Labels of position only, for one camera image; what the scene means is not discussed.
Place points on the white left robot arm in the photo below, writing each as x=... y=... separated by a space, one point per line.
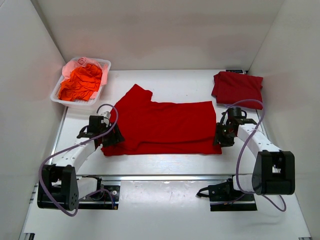
x=59 y=187

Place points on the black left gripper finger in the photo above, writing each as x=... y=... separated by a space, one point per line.
x=108 y=141
x=116 y=136

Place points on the folded dark red t shirt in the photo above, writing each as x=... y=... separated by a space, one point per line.
x=231 y=87

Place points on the white plastic laundry basket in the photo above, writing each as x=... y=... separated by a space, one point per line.
x=77 y=103

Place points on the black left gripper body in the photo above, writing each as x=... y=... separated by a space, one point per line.
x=110 y=136

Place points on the bright red t shirt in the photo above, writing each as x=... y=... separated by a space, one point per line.
x=151 y=127

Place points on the orange t shirt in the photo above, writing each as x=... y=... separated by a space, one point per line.
x=83 y=82

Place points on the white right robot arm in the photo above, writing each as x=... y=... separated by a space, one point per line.
x=274 y=169

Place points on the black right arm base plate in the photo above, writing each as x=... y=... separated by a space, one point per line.
x=223 y=197

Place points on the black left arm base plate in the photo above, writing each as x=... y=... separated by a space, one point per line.
x=105 y=197

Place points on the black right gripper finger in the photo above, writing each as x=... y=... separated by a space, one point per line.
x=227 y=142
x=218 y=134

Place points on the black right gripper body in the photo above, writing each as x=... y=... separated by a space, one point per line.
x=221 y=135

